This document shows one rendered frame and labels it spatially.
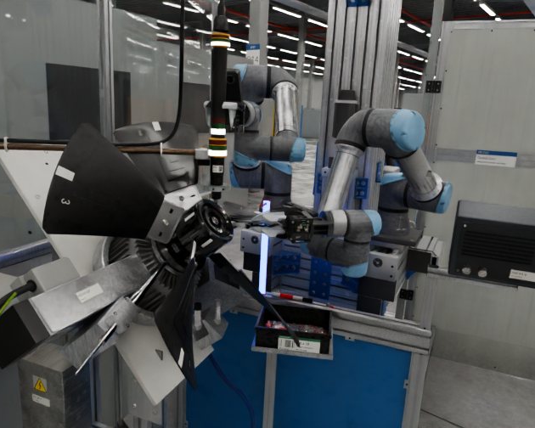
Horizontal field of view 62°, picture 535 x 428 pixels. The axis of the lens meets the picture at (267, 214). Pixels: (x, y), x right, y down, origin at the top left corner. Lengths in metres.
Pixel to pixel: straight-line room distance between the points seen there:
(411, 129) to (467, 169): 1.46
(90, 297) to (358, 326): 0.86
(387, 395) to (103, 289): 1.00
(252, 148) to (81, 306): 0.69
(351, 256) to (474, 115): 1.65
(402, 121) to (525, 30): 1.58
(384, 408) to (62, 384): 0.98
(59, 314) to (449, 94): 2.35
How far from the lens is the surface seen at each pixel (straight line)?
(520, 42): 2.82
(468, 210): 1.34
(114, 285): 0.98
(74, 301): 0.91
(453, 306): 2.99
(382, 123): 1.35
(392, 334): 1.48
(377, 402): 1.62
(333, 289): 1.88
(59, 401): 1.29
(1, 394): 1.78
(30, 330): 0.85
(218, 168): 1.11
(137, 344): 1.11
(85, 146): 0.93
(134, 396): 1.25
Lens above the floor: 1.48
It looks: 13 degrees down
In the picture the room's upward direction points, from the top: 3 degrees clockwise
